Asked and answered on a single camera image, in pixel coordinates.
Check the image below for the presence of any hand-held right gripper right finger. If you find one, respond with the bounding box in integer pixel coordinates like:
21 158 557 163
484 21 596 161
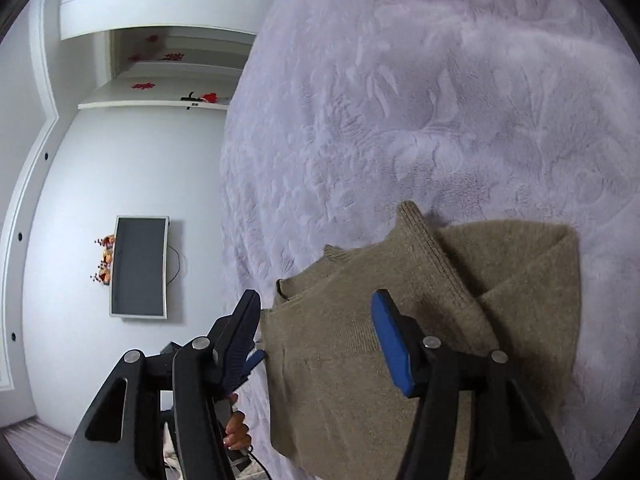
371 289 576 480

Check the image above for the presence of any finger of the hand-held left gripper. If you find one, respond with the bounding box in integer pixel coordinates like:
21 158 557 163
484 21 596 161
241 350 266 386

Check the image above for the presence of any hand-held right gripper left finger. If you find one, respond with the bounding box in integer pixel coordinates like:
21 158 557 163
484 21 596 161
55 289 263 480

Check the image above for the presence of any brown knit sweater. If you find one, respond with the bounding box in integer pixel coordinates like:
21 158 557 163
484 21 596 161
260 201 581 480

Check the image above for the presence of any person's left hand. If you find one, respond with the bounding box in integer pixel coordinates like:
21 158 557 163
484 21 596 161
225 395 251 451

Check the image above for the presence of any orange flower decoration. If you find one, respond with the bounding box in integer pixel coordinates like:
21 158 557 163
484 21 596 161
91 234 117 286

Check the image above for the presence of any lavender embossed blanket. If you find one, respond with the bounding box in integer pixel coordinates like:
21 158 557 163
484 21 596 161
217 0 640 480

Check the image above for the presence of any white wardrobe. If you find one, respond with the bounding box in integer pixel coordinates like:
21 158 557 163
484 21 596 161
59 0 282 111

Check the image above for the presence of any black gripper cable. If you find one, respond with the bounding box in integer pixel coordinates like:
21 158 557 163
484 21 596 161
244 452 274 480

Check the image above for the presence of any black television cable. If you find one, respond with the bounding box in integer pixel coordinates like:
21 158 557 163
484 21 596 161
165 244 184 286

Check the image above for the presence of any wall-mounted television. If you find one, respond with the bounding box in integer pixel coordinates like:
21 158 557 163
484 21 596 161
110 216 170 319

